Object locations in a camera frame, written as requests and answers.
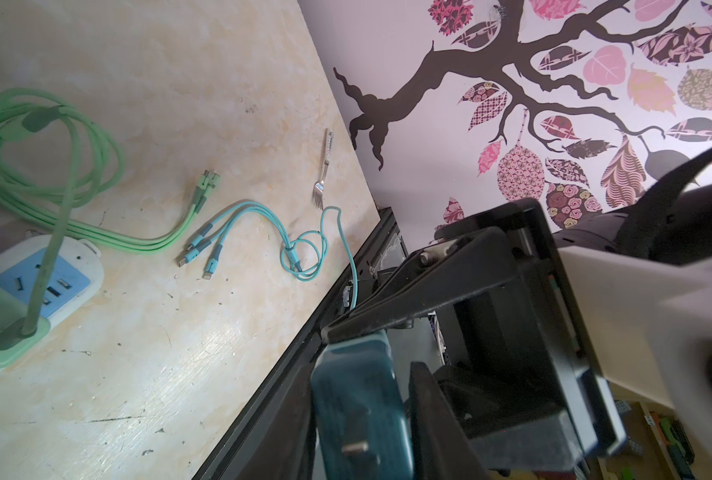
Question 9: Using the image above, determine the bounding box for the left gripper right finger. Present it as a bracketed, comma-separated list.
[408, 362, 490, 479]

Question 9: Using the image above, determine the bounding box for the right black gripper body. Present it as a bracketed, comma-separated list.
[385, 197, 628, 472]

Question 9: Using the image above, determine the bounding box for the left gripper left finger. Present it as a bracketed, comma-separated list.
[237, 365, 317, 479]

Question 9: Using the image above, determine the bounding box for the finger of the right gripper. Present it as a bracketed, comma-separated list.
[322, 227, 517, 344]

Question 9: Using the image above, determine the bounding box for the dark teal charger plug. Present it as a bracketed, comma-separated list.
[310, 331, 415, 479]

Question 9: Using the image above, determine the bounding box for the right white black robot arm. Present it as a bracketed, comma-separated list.
[322, 148, 712, 475]

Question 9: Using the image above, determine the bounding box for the white blue power strip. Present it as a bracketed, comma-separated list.
[0, 233, 105, 394]

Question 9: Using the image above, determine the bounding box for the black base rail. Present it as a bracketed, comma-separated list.
[195, 208, 399, 479]

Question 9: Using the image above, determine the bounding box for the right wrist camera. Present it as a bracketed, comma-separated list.
[560, 247, 712, 456]

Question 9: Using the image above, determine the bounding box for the aqua charging cable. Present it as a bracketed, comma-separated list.
[177, 200, 360, 313]

